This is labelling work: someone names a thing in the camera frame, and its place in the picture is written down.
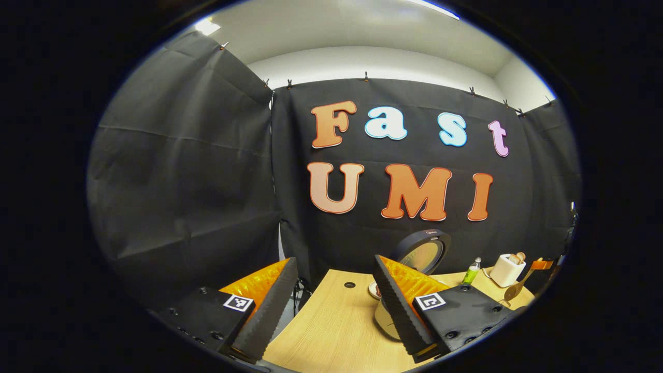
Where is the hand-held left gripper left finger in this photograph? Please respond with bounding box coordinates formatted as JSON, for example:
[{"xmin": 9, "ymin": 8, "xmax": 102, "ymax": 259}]
[{"xmin": 150, "ymin": 257, "xmax": 299, "ymax": 363}]

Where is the black backdrop cloth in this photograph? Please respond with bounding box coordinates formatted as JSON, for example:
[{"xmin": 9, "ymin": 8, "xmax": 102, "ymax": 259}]
[{"xmin": 87, "ymin": 31, "xmax": 581, "ymax": 311}]

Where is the metal stand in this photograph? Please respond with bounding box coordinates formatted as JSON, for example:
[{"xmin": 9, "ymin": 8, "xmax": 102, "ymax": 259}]
[{"xmin": 567, "ymin": 202, "xmax": 579, "ymax": 249}]

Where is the dark grey rice cooker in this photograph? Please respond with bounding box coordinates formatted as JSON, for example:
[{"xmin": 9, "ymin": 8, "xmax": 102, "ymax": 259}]
[{"xmin": 374, "ymin": 229, "xmax": 452, "ymax": 340}]

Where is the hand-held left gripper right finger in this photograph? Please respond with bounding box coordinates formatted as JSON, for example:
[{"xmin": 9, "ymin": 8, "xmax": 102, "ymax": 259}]
[{"xmin": 373, "ymin": 255, "xmax": 511, "ymax": 362}]

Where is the green drink bottle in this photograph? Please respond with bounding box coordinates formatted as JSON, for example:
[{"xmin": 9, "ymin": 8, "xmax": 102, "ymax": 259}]
[{"xmin": 463, "ymin": 257, "xmax": 482, "ymax": 285}]

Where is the white toaster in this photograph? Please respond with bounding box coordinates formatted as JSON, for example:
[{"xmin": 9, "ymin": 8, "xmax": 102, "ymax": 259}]
[{"xmin": 489, "ymin": 253, "xmax": 527, "ymax": 289}]

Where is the wooden spoon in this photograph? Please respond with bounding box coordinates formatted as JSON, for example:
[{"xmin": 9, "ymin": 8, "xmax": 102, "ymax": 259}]
[{"xmin": 503, "ymin": 266, "xmax": 537, "ymax": 303}]

